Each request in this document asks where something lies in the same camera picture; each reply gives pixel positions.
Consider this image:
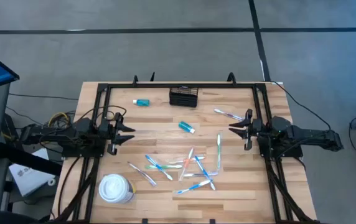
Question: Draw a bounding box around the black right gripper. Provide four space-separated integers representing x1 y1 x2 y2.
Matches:
228 108 271 151

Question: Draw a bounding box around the black wire basket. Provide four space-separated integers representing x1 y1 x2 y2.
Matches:
169 86 199 108

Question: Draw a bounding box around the white printed booklet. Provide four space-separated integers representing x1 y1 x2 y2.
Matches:
9 147 57 197

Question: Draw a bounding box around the black diagonal bar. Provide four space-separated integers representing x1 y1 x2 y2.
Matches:
0 142 63 177

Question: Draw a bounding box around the white lidded wipes canister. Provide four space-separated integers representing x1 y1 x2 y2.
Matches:
98 174 136 205

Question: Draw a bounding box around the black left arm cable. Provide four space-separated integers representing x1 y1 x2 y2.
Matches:
72 105 128 125

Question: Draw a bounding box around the thin black floor cable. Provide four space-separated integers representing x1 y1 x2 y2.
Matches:
8 92 79 101

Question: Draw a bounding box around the yellow cable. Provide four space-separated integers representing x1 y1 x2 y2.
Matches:
47 111 70 128

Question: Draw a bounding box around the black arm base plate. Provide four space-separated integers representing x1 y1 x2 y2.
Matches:
257 133 304 159
61 142 106 158

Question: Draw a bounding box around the black supply cable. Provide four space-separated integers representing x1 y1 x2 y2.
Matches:
263 80 333 131

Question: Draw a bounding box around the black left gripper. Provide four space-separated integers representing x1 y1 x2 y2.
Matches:
98 112 136 156

